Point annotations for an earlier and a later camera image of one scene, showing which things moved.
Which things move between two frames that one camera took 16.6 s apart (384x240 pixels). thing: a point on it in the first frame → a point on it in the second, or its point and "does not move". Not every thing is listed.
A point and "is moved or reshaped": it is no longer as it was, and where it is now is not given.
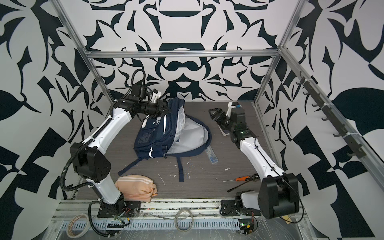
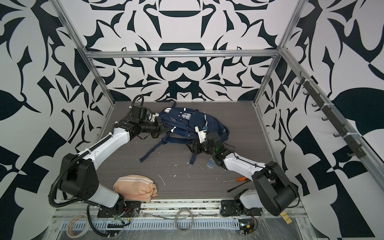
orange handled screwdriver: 239,179 does not move
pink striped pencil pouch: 136,188 does not move
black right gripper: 218,115 → 196,145
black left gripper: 160,111 → 160,126
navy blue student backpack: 170,135 is moved or reshaped
